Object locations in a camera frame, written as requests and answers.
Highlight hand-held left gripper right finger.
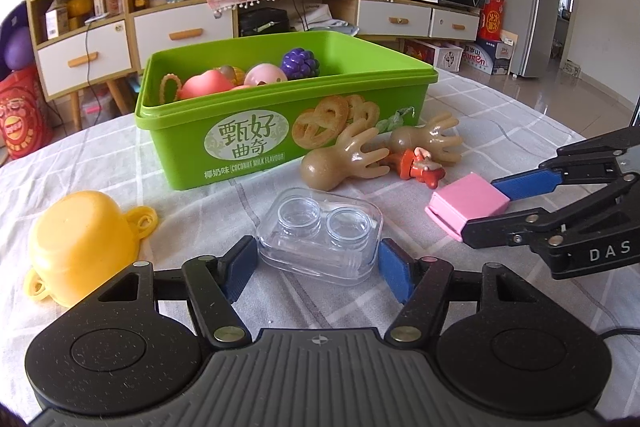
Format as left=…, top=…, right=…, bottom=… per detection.
left=377, top=238, right=543, bottom=350

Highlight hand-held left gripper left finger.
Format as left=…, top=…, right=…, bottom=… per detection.
left=97, top=234, right=260, bottom=350

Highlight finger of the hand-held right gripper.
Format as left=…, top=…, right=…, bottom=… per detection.
left=491, top=127, right=640, bottom=202
left=462, top=174, right=640, bottom=249

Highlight small pink box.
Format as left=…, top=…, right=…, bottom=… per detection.
left=425, top=172, right=511, bottom=242

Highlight clear contact lens case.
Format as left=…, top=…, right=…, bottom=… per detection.
left=255, top=188, right=385, bottom=284

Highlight green plastic box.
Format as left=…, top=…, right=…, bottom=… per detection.
left=134, top=32, right=440, bottom=192

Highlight pink plastic toy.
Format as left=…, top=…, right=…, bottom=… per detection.
left=179, top=68, right=236, bottom=102

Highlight pink capsule ball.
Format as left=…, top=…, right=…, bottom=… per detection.
left=243, top=63, right=290, bottom=88

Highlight beige bead ring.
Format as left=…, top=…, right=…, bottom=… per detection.
left=159, top=73, right=183, bottom=104

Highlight purple toy grapes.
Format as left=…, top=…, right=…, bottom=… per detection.
left=280, top=48, right=322, bottom=81

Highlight small red-haired figurine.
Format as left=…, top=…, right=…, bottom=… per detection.
left=385, top=146, right=446, bottom=188

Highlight beige hand-shaped toy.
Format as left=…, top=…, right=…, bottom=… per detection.
left=300, top=126, right=392, bottom=194
left=389, top=114, right=463, bottom=166

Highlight blue and white carton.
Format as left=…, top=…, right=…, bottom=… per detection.
left=462, top=39, right=518, bottom=75

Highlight red and white carton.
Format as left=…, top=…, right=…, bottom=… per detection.
left=404, top=39, right=463, bottom=72

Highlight yellow toy pot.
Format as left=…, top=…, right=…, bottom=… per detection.
left=24, top=190, right=160, bottom=308

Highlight low wooden drawer cabinet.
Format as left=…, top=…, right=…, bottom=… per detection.
left=131, top=2, right=236, bottom=72

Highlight black bag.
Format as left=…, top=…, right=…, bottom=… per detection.
left=238, top=7, right=291, bottom=38

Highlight red printed bag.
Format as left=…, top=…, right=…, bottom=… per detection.
left=0, top=67, right=53, bottom=165

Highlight tall wooden shelf cabinet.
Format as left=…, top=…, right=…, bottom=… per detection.
left=25, top=0, right=135, bottom=118

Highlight purple plush toy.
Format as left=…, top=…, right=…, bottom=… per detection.
left=0, top=2, right=38, bottom=72

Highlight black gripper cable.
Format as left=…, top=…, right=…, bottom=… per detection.
left=597, top=326, right=640, bottom=344

